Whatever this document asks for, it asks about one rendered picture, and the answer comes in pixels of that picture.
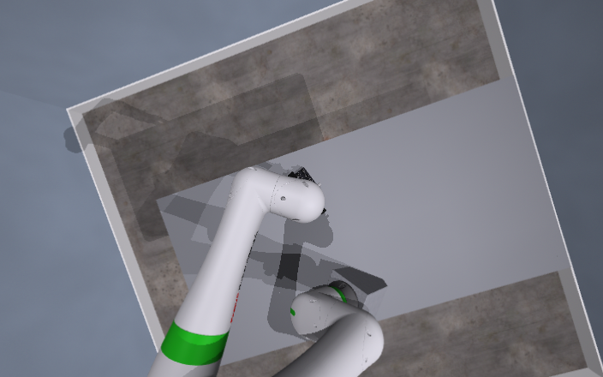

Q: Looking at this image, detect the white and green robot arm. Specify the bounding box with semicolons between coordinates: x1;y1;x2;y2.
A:
147;166;384;377

